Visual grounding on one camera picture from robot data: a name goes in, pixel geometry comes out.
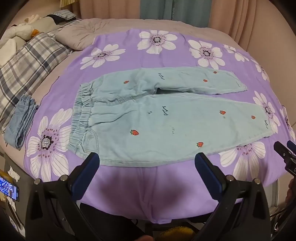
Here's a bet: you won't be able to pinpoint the folded blue jeans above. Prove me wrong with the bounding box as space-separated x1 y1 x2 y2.
3 94 40 149

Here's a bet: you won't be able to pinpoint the dark folded clothing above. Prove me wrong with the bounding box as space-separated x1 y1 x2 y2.
46 9 77 24

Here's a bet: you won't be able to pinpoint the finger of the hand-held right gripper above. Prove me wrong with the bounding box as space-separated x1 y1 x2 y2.
286 140 296 155
273 141 296 168

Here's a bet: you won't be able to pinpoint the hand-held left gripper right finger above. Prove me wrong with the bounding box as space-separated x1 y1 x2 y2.
194 152 271 241

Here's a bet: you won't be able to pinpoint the plaid quilt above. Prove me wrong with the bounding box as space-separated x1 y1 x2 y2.
0 21 80 131

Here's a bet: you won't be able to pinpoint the smartphone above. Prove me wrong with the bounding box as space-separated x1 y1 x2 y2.
0 170 20 202

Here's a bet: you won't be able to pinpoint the yellow fuzzy object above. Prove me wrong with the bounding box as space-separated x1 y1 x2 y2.
157 226 196 241

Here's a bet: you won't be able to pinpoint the person's right hand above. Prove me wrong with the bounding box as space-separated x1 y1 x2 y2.
285 183 296 203

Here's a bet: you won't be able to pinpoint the purple floral blanket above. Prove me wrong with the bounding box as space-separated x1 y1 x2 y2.
24 29 296 225

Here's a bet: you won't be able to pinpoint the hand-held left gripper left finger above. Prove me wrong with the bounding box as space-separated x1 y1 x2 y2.
25 152 102 241

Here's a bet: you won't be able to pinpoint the crumpled white tissue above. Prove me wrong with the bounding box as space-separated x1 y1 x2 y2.
7 165 21 181

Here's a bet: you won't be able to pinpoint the pink curtain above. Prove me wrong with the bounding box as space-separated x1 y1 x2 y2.
72 0 278 50

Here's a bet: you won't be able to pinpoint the black cables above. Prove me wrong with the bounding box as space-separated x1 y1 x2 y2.
270 203 289 232

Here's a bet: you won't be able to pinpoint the light green strawberry pants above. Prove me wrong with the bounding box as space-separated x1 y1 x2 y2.
72 66 271 168

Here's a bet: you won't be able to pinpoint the white plush goose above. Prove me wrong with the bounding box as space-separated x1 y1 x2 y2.
0 14 43 48

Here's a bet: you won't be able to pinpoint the teal curtain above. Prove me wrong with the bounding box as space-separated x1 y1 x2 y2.
140 0 210 21

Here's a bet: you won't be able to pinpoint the grey padded quilt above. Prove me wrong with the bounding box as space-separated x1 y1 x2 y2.
55 18 234 51

